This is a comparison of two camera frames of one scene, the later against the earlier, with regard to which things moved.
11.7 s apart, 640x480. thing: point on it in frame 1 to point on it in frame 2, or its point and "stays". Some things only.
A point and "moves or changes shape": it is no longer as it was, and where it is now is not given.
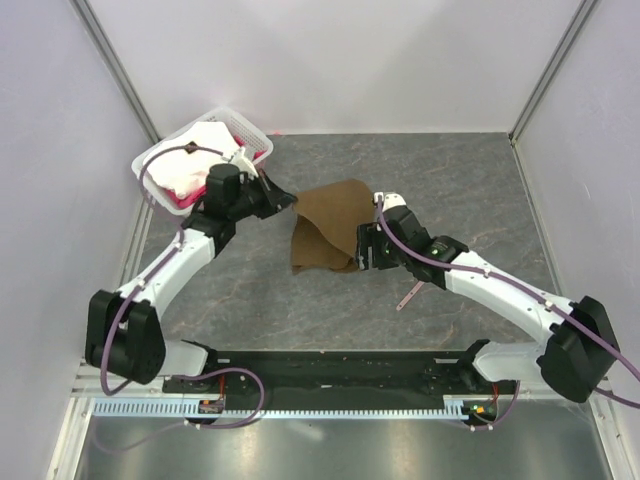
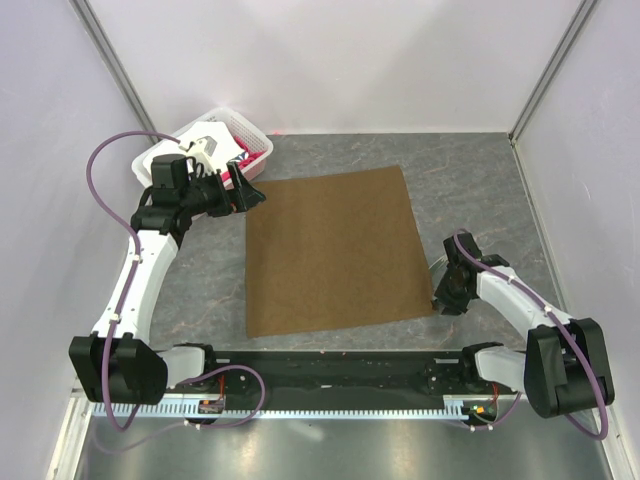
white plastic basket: (252, 140) stays
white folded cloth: (184, 171) stays
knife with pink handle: (411, 294) moves or changes shape
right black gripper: (369, 235) to (452, 306)
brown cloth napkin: (326, 221) moves or changes shape
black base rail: (333, 376) stays
